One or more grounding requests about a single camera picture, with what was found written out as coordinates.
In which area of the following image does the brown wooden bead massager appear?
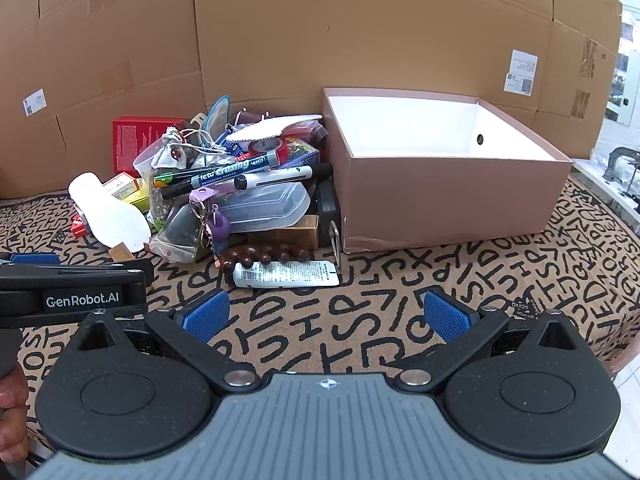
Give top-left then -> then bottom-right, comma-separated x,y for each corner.
219,243 -> 312,287

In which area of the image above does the lilac keychain strap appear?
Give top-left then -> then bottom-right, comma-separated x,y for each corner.
189,182 -> 242,204

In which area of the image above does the black device with metal clip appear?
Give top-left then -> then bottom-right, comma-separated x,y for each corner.
314,179 -> 345,267

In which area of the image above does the red tape roll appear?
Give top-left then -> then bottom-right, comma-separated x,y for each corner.
248,137 -> 288,164

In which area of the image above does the red flat box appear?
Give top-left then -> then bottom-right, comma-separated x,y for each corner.
112,116 -> 188,173

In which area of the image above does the colourful printed box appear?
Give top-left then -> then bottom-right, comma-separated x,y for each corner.
280,137 -> 321,169

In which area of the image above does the white and orange small box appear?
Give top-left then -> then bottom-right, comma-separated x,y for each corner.
102,172 -> 139,199

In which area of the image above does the white marker with black cap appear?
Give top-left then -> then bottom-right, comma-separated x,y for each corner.
234,162 -> 333,192

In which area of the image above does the clear bag of dried herbs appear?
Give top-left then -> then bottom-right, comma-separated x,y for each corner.
149,169 -> 177,232

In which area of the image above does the yellow green small box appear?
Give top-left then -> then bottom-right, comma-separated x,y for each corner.
122,178 -> 152,212

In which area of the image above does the black metal clamp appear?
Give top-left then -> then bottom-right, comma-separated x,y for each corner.
602,146 -> 640,185

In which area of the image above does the copper coloured box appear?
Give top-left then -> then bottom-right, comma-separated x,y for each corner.
247,215 -> 320,250

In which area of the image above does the cardboard backdrop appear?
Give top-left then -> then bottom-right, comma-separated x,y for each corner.
0,0 -> 623,198

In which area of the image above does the person's left hand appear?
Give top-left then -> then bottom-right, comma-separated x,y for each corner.
0,364 -> 31,463

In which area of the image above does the clear plastic cup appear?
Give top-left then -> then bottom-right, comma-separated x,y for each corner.
132,134 -> 168,183

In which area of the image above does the white shipping label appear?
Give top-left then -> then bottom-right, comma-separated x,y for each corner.
504,50 -> 539,96
22,89 -> 47,117

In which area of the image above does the white squeeze tube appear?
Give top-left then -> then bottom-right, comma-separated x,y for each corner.
232,260 -> 341,289

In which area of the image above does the shiny clear zip pouch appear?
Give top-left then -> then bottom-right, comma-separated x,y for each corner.
150,202 -> 208,264

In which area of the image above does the small red card box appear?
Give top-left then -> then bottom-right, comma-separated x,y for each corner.
70,205 -> 92,239

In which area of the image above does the maroon pouch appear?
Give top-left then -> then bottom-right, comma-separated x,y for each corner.
235,109 -> 274,126

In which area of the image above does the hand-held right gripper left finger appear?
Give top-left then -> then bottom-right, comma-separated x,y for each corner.
80,290 -> 261,395

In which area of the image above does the grey cloth drawstring pouch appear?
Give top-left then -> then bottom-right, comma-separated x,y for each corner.
152,129 -> 190,169

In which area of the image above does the black lettered tan mat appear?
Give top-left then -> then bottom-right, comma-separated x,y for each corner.
0,172 -> 640,461

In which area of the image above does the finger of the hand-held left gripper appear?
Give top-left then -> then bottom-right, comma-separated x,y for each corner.
0,253 -> 62,266
0,259 -> 155,288

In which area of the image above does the blue whiteboard marker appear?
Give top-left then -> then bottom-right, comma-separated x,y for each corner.
172,151 -> 281,183

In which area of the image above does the clear pouch with blue trim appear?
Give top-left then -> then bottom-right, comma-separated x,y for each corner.
204,95 -> 232,144

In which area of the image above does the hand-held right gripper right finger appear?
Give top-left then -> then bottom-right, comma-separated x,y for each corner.
397,290 -> 578,393

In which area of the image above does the brown cardboard box white inside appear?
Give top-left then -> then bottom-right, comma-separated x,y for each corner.
321,87 -> 573,254

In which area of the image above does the purple figure keychain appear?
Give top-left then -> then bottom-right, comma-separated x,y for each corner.
206,204 -> 232,262

